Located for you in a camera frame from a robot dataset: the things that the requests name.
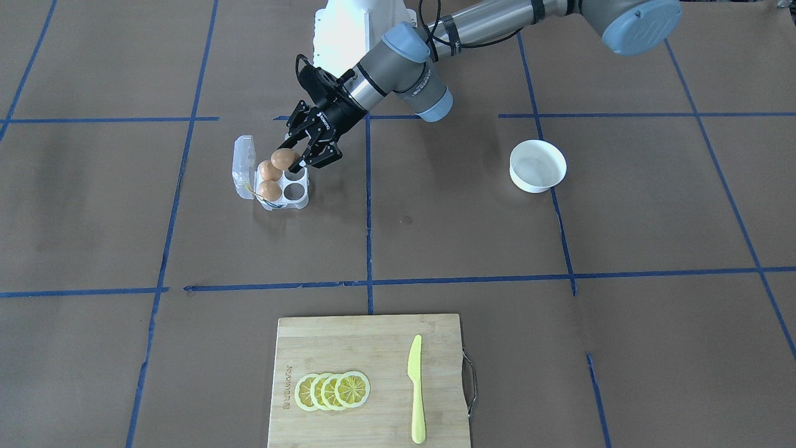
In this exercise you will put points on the clear plastic egg box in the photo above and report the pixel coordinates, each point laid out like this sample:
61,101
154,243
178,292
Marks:
295,188

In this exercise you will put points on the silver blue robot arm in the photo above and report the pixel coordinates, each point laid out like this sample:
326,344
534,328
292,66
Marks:
402,60

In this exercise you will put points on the yellow plastic knife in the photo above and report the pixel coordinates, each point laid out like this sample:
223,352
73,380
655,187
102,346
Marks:
418,432

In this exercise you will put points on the white bowl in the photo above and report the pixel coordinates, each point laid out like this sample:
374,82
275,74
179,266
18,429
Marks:
536,166

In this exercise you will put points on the brown egg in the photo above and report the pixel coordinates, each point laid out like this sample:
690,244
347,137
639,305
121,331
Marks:
268,171
269,191
283,158

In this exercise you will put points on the wooden cutting board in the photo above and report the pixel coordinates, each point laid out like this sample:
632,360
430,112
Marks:
378,346

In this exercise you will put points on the lemon slice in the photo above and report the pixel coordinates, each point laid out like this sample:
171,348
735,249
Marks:
316,391
352,389
328,393
304,393

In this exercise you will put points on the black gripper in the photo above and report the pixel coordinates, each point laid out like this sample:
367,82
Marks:
336,114

